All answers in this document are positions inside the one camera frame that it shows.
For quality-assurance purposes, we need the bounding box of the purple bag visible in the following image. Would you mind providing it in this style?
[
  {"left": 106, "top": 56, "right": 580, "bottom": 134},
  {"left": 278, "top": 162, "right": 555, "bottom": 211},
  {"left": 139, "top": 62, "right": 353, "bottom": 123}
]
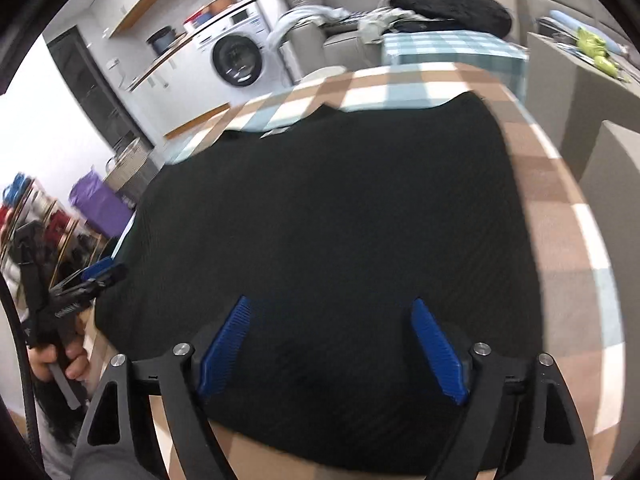
[{"left": 69, "top": 170, "right": 133, "bottom": 238}]

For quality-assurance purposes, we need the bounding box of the white kitchen counter cabinet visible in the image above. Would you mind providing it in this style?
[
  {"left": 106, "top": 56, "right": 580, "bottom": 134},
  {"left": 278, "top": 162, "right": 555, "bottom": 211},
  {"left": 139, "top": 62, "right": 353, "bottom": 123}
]
[{"left": 125, "top": 30, "right": 231, "bottom": 138}]

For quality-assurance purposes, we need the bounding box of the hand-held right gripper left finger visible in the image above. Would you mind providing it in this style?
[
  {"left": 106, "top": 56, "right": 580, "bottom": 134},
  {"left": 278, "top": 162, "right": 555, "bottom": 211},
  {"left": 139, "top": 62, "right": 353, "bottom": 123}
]
[{"left": 75, "top": 295, "right": 253, "bottom": 480}]

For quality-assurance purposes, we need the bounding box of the grey sofa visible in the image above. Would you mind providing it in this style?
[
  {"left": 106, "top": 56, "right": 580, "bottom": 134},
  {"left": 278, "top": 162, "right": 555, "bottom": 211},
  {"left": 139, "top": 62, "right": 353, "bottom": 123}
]
[{"left": 280, "top": 10, "right": 401, "bottom": 81}]

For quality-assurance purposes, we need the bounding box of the teal checked cloth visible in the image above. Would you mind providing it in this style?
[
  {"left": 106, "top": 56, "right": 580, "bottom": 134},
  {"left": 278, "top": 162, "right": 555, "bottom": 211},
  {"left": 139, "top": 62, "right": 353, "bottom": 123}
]
[{"left": 382, "top": 30, "right": 531, "bottom": 101}]

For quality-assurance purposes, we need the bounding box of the white grey garment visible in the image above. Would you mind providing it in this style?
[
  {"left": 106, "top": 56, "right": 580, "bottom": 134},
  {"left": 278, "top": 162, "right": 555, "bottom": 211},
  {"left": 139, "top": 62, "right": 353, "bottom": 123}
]
[{"left": 270, "top": 5, "right": 346, "bottom": 51}]

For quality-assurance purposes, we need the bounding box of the dark door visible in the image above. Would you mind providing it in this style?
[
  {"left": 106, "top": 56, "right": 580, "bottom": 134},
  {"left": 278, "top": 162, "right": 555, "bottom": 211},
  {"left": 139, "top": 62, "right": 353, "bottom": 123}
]
[{"left": 47, "top": 27, "right": 151, "bottom": 156}]

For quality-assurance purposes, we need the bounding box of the black puffer jacket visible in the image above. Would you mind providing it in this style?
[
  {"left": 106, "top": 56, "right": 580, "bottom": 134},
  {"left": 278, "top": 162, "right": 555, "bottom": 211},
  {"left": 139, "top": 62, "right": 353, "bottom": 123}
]
[{"left": 390, "top": 0, "right": 513, "bottom": 36}]

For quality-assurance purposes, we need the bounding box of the black cable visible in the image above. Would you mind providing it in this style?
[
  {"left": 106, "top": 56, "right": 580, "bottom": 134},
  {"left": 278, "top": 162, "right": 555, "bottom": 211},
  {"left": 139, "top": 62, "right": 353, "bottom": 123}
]
[{"left": 0, "top": 275, "right": 41, "bottom": 480}]

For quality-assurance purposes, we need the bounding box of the white washing machine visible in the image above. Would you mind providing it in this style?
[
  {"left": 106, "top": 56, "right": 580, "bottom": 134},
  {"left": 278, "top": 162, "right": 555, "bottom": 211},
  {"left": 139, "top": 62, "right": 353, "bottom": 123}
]
[{"left": 195, "top": 0, "right": 291, "bottom": 90}]

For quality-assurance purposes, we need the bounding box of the black knit sweater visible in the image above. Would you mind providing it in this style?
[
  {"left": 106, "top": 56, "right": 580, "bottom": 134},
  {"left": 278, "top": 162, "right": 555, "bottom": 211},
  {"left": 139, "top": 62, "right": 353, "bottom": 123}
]
[{"left": 95, "top": 91, "right": 546, "bottom": 476}]

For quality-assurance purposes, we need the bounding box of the person's right forearm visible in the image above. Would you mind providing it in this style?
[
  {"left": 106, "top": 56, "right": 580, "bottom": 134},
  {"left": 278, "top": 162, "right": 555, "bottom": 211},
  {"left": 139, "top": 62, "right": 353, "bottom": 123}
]
[{"left": 70, "top": 437, "right": 168, "bottom": 480}]

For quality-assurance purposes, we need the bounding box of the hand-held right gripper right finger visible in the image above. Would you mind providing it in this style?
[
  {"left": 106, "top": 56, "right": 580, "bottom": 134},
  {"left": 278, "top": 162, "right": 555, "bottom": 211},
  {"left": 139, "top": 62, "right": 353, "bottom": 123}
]
[{"left": 410, "top": 297, "right": 596, "bottom": 480}]

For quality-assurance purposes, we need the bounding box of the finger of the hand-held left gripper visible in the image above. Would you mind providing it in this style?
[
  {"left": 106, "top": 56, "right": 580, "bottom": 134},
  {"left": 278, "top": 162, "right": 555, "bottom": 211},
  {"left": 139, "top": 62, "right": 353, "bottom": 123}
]
[
  {"left": 60, "top": 265, "right": 129, "bottom": 311},
  {"left": 50, "top": 257, "right": 118, "bottom": 306}
]

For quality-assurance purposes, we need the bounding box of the red box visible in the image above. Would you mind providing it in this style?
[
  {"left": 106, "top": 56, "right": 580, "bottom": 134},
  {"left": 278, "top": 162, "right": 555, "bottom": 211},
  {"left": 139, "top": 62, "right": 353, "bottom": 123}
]
[{"left": 184, "top": 7, "right": 211, "bottom": 31}]

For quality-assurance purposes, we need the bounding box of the black cooking pot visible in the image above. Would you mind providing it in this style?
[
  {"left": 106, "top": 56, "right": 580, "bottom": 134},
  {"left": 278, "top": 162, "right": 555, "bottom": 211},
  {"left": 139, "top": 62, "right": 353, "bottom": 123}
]
[{"left": 147, "top": 27, "right": 176, "bottom": 56}]

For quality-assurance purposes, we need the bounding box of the wicker laundry basket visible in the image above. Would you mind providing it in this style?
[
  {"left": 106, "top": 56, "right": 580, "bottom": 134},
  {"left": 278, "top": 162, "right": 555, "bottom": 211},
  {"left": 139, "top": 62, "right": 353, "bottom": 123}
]
[{"left": 105, "top": 137, "right": 161, "bottom": 201}]

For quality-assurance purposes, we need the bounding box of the shoe rack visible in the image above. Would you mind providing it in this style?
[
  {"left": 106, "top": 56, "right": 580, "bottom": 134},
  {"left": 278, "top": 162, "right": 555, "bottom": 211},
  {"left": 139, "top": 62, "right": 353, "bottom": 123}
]
[{"left": 0, "top": 172, "right": 118, "bottom": 286}]

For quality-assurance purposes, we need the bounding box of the plaid tablecloth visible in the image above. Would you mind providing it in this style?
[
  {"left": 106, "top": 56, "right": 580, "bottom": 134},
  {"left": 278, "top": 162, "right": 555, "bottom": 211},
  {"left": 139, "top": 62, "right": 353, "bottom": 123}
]
[{"left": 85, "top": 62, "right": 626, "bottom": 480}]

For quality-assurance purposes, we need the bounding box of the person's left forearm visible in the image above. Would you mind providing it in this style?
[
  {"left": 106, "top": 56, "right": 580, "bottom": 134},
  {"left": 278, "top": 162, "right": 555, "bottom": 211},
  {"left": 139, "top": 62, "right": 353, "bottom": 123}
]
[{"left": 37, "top": 377, "right": 93, "bottom": 461}]

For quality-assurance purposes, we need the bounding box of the green plush toy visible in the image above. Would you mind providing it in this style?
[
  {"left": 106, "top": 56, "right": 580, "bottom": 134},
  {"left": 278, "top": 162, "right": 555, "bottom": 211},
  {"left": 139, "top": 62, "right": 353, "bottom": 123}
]
[{"left": 575, "top": 27, "right": 618, "bottom": 73}]

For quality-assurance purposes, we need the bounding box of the beige box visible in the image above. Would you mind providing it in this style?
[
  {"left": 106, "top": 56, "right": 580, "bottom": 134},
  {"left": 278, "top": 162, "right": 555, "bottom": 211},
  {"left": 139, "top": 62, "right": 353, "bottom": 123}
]
[
  {"left": 580, "top": 120, "right": 640, "bottom": 241},
  {"left": 525, "top": 32, "right": 640, "bottom": 181}
]

